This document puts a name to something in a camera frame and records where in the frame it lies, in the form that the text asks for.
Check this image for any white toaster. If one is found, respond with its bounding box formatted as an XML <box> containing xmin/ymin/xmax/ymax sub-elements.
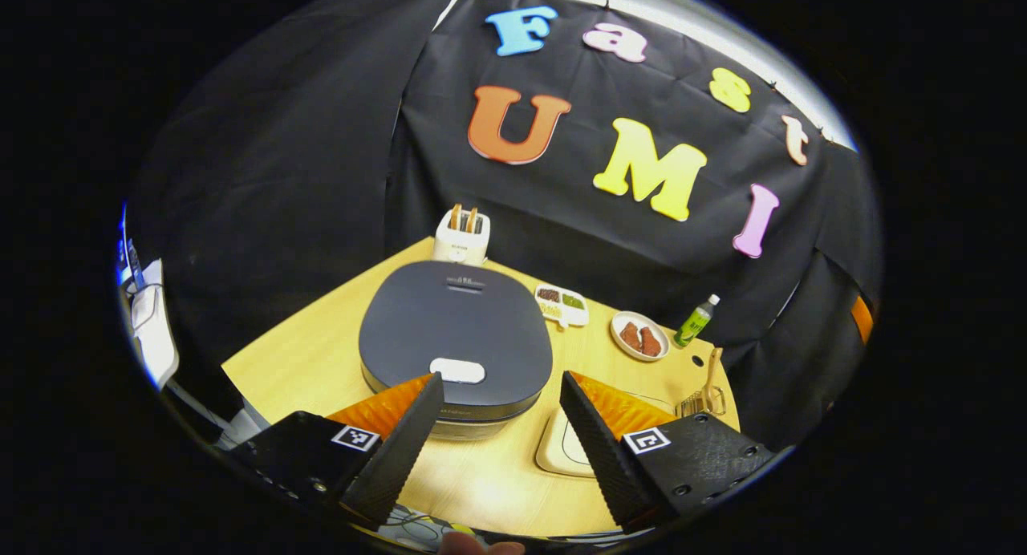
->
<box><xmin>433</xmin><ymin>205</ymin><xmax>491</xmax><ymax>267</ymax></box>

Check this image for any green drink bottle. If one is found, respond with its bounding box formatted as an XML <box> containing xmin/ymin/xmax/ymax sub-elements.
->
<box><xmin>674</xmin><ymin>294</ymin><xmax>721</xmax><ymax>348</ymax></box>

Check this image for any white rice cooker button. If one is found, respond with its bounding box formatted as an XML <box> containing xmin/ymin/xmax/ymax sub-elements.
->
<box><xmin>430</xmin><ymin>358</ymin><xmax>486</xmax><ymax>384</ymax></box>

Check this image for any white divided dish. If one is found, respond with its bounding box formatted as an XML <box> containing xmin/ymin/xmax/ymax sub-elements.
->
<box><xmin>535</xmin><ymin>285</ymin><xmax>590</xmax><ymax>329</ymax></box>

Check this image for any dark grey rice cooker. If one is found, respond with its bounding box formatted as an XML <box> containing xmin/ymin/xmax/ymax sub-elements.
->
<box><xmin>359</xmin><ymin>261</ymin><xmax>554</xmax><ymax>441</ymax></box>

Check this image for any white round plate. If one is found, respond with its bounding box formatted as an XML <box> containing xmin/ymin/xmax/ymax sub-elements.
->
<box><xmin>611</xmin><ymin>311</ymin><xmax>670</xmax><ymax>362</ymax></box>

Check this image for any black backdrop cloth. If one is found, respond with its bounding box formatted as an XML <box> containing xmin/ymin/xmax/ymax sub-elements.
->
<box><xmin>127</xmin><ymin>0</ymin><xmax>883</xmax><ymax>452</ymax></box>

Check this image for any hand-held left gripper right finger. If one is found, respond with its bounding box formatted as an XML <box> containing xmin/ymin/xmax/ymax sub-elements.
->
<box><xmin>560</xmin><ymin>371</ymin><xmax>776</xmax><ymax>533</ymax></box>

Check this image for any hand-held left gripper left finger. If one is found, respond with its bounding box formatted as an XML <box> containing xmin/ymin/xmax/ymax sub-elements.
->
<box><xmin>227</xmin><ymin>374</ymin><xmax>444</xmax><ymax>529</ymax></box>

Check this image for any white desk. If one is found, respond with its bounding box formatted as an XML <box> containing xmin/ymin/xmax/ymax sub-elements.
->
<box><xmin>128</xmin><ymin>258</ymin><xmax>182</xmax><ymax>391</ymax></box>

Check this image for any wooden spoon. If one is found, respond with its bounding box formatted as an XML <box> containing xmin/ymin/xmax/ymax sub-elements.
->
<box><xmin>704</xmin><ymin>347</ymin><xmax>724</xmax><ymax>405</ymax></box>

